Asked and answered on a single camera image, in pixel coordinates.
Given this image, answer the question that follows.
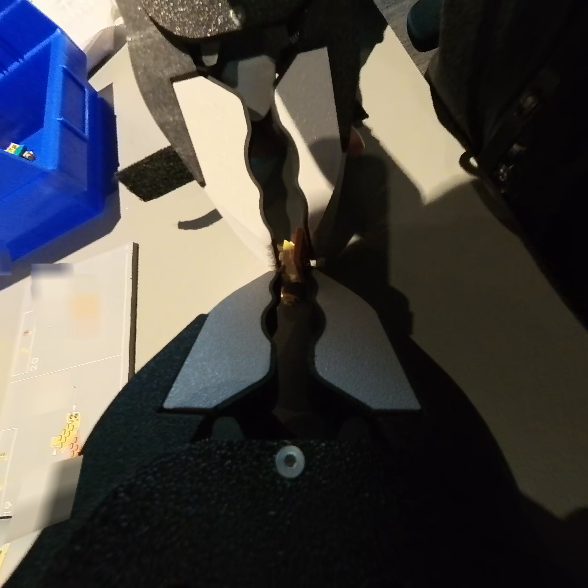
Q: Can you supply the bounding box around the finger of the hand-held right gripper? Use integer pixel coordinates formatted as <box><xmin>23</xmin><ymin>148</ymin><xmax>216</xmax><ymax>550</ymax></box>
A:
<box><xmin>274</xmin><ymin>45</ymin><xmax>350</xmax><ymax>260</ymax></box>
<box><xmin>171</xmin><ymin>75</ymin><xmax>278</xmax><ymax>267</ymax></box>

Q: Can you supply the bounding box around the grey desk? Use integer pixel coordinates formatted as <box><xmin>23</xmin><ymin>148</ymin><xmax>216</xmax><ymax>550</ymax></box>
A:
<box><xmin>0</xmin><ymin>18</ymin><xmax>588</xmax><ymax>588</ymax></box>

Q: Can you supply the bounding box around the tan brick assembly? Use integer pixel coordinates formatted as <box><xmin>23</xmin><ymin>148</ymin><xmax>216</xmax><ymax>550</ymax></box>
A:
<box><xmin>278</xmin><ymin>239</ymin><xmax>306</xmax><ymax>306</ymax></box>

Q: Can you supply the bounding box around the blue plastic bin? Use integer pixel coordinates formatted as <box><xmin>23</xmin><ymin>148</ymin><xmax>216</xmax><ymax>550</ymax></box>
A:
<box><xmin>0</xmin><ymin>0</ymin><xmax>121</xmax><ymax>262</ymax></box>

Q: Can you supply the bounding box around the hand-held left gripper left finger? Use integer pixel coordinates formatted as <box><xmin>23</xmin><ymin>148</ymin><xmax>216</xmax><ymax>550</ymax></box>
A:
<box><xmin>163</xmin><ymin>270</ymin><xmax>282</xmax><ymax>410</ymax></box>

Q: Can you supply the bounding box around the grey instruction booklet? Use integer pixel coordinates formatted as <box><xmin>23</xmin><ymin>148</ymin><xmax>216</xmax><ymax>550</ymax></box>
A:
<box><xmin>0</xmin><ymin>243</ymin><xmax>139</xmax><ymax>552</ymax></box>

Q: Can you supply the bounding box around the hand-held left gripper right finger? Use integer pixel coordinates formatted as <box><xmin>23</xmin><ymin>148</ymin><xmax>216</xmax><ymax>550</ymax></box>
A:
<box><xmin>311</xmin><ymin>270</ymin><xmax>422</xmax><ymax>411</ymax></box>

